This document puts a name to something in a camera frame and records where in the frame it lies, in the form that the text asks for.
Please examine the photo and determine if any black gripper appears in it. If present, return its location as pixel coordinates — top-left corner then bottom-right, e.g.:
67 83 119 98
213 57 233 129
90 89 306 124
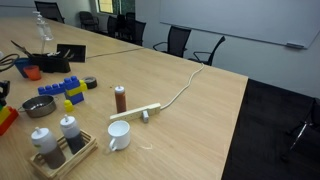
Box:
0 80 10 106

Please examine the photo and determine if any white plug adapter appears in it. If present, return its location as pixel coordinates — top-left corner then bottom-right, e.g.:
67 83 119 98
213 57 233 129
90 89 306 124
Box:
142 110 149 123

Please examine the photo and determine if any black tablet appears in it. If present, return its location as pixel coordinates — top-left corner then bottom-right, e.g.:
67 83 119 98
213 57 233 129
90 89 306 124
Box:
57 44 86 63

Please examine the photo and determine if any blue and yellow block stack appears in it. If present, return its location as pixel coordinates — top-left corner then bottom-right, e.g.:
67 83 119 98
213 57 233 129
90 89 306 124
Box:
64 76 87 105

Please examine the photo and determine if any clear spray bottle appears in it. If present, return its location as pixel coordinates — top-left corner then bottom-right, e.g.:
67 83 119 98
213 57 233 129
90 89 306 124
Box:
34 11 53 52

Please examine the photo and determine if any small yellow toy block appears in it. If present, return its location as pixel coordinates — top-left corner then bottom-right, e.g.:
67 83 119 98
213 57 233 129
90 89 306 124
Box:
64 100 74 112

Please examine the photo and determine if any red sauce squeeze bottle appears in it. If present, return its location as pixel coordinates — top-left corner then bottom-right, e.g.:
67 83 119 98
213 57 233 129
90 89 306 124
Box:
115 86 126 113

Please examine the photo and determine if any long blue toy block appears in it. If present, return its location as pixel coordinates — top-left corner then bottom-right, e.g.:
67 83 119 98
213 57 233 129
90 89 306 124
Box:
38 84 64 95

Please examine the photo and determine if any yellow toy block on red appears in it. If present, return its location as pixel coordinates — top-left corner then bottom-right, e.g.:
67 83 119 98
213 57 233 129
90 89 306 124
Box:
0 106 11 125

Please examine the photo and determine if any wooden slatted tray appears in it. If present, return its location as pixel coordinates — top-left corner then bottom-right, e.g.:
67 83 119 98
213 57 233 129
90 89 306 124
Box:
29 130 98 180

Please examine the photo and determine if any whiteboard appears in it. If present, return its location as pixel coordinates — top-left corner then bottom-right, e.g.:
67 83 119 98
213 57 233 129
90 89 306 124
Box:
160 0 320 49

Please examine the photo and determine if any white power cord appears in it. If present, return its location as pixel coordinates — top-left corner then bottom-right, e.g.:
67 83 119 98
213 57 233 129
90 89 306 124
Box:
159 62 205 110

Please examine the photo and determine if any metal pot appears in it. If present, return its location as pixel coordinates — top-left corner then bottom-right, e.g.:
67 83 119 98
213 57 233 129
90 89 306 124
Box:
18 95 56 118

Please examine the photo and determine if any black office chair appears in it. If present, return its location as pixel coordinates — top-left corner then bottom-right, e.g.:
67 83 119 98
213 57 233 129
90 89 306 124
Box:
35 1 64 23
188 36 226 66
127 20 146 46
165 26 191 57
79 11 99 32

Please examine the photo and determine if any black tape roll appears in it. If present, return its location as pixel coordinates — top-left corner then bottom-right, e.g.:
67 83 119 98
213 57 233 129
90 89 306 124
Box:
83 76 97 89

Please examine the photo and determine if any whiteboard eraser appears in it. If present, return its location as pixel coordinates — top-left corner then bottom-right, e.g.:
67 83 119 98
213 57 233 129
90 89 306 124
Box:
286 42 304 49

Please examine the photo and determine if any blue cup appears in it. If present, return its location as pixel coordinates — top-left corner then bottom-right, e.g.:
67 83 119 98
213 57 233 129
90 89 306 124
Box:
14 58 30 78

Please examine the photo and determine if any black tool organizer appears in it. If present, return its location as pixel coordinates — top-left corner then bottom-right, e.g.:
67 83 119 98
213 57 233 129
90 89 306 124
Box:
29 54 71 73

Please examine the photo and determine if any white ceramic mug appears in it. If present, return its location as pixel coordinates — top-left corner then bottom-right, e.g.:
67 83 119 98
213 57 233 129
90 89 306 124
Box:
108 120 130 151

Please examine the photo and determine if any orange cup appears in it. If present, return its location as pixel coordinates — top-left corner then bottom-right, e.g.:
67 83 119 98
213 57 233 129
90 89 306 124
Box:
23 65 41 81

